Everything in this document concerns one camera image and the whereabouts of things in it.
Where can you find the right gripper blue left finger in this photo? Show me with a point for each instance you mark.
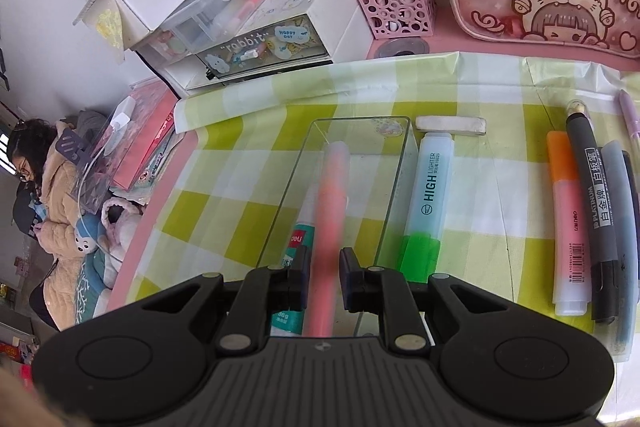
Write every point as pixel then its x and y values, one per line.
pixel 297 281

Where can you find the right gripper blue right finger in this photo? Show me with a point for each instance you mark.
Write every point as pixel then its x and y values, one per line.
pixel 355 282

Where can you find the pink highlighter pen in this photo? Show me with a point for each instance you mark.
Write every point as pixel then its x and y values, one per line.
pixel 328 235

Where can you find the white teal glue stick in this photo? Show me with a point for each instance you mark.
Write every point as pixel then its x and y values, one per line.
pixel 290 323

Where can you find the clear plastic organizer tray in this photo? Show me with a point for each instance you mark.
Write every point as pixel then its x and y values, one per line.
pixel 350 186

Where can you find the green cap highlighter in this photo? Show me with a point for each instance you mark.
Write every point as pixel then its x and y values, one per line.
pixel 420 245

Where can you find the white eraser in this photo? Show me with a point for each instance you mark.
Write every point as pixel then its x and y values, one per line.
pixel 458 125

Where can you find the orange cap pink highlighter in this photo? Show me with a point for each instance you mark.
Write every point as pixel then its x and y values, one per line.
pixel 571 287

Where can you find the black grey marker pen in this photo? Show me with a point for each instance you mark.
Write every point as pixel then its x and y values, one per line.
pixel 605 265

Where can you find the light blue grey pen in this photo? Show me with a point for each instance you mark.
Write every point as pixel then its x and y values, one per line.
pixel 622 202

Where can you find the lilac clear mechanical pencil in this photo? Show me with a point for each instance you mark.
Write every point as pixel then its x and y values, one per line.
pixel 631 117

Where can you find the black white case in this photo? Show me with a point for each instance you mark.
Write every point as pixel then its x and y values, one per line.
pixel 634 198

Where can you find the white drawer organizer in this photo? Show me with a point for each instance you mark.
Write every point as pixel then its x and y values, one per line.
pixel 280 35

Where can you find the person in beige coat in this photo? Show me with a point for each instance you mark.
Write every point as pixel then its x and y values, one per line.
pixel 33 154

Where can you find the clear stacked storage box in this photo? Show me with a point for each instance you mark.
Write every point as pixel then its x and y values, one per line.
pixel 197 25

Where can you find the desk cable grommet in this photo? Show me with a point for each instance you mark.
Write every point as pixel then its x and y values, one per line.
pixel 402 47

